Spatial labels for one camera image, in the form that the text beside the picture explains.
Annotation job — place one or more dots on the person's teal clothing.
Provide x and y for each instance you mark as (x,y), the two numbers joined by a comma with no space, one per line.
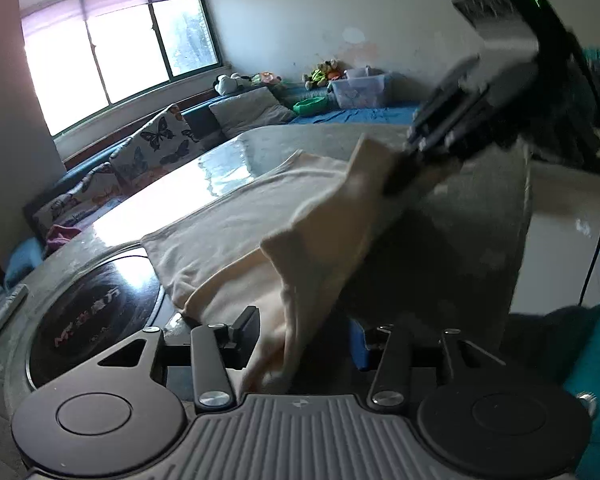
(595,360)

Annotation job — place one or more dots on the grey pillow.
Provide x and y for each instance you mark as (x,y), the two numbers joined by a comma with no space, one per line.
(250,110)

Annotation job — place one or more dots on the blue bed sheet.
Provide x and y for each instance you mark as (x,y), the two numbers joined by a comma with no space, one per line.
(360,115)

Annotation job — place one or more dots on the panda plush toy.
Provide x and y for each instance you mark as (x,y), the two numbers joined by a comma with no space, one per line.
(230,83)

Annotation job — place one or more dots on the pink cloth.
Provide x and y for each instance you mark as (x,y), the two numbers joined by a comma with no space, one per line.
(61,237)

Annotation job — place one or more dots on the orange plush toy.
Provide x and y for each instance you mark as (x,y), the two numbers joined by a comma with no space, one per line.
(266,78)

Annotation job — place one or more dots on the small butterfly print pillow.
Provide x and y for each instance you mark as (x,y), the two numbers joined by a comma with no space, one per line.
(75,200)

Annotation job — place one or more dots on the cream cloth garment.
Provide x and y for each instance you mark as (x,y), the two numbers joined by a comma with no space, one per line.
(260,220)

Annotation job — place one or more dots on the pile of stuffed toys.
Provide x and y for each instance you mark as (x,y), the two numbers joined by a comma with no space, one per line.
(322,74)

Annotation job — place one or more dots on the dark blue sofa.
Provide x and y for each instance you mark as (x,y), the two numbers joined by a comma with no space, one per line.
(202,120)

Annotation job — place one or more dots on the large butterfly print pillow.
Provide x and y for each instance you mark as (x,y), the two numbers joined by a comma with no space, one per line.
(157,142)

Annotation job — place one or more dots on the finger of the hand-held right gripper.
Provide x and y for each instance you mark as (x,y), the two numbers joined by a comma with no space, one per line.
(405,172)

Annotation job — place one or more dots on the window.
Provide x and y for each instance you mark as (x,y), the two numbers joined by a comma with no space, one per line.
(115,55)

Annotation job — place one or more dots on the black round cooktop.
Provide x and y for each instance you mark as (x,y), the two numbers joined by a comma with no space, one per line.
(100,310)

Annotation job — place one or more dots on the clear plastic storage box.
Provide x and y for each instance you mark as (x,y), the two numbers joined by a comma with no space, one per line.
(362,89)

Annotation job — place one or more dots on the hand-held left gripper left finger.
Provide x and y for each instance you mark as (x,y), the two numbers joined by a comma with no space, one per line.
(247,335)

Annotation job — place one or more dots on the blue cushion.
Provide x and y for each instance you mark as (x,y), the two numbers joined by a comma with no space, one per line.
(24,260)

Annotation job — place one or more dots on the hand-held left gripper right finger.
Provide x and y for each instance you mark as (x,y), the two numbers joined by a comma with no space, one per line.
(361,347)

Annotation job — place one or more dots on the green bowl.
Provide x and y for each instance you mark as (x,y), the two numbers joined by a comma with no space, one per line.
(310,106)

